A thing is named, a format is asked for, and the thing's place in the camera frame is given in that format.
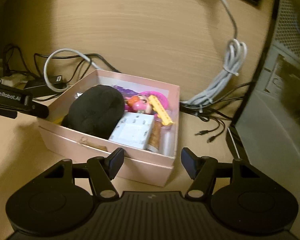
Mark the computer tower case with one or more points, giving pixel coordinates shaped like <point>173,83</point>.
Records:
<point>266,127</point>

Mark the pink cardboard box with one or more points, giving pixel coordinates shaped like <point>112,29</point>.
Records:
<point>139,165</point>

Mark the white power strip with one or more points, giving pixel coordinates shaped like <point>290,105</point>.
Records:
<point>13,80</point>

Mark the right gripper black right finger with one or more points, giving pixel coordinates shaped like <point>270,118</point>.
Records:
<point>202,171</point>

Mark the black plush toy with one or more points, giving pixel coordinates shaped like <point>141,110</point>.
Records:
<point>96,112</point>

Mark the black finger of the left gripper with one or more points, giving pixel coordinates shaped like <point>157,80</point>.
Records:
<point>8,112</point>
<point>39,110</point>

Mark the black power adapter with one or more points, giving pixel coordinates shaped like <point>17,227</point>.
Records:
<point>38,87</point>

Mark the pink plastic toy basket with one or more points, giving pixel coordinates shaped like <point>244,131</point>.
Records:
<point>147,108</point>

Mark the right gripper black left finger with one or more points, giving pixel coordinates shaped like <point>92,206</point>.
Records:
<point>102,171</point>

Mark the white multi-port charger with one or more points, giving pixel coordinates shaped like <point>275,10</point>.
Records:
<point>133,130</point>

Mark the purple crystal bead ornament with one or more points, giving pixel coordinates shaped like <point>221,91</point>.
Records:
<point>128,94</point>

